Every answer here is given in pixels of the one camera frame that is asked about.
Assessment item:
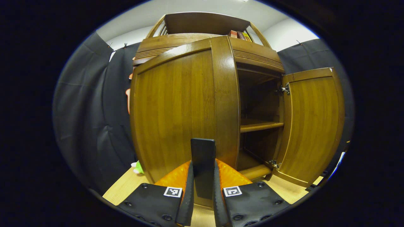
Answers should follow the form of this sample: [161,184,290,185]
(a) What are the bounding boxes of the wooden cabinet drawer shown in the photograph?
[133,33,285,73]

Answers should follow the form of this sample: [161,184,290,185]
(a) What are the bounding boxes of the wooden inner shelf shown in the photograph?
[240,119,284,133]

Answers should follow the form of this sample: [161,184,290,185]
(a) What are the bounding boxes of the wooden shoe cabinet door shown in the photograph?
[129,36,241,208]
[272,67,345,188]

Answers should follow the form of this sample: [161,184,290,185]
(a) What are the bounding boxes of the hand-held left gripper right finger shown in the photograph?
[212,159,291,227]

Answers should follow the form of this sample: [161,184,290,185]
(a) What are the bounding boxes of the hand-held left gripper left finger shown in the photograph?
[117,160,194,227]

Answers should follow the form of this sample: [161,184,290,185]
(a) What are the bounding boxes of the small green white object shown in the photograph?
[131,160,145,174]

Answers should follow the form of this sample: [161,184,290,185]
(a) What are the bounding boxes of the wooden double-door shoe cabinet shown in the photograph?
[129,12,345,208]

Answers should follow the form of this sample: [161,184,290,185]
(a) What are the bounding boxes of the black door handle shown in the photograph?
[190,138,216,200]

